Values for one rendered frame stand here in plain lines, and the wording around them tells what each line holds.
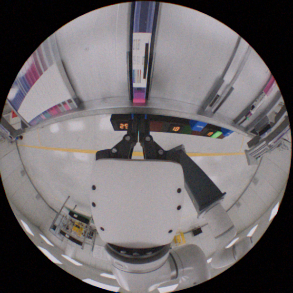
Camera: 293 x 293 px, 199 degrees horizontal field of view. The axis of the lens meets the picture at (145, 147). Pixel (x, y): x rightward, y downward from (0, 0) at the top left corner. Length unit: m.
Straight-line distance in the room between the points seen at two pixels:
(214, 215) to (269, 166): 7.36
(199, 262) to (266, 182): 7.83
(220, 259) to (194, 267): 0.42
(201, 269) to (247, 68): 0.28
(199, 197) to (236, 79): 0.52
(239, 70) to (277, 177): 7.79
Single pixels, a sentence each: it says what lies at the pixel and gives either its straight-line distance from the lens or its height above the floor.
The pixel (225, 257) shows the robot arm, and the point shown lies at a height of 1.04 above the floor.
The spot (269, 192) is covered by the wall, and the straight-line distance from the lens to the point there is 8.12.
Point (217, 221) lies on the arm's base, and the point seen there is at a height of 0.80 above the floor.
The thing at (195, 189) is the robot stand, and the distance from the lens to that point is 0.58.
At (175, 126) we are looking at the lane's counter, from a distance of 0.19.
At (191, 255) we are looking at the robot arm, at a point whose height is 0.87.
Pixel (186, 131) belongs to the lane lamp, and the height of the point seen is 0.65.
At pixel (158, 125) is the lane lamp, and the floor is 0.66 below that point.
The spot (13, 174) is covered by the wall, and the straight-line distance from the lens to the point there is 8.73.
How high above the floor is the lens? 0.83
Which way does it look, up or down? 69 degrees down
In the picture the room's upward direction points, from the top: 174 degrees clockwise
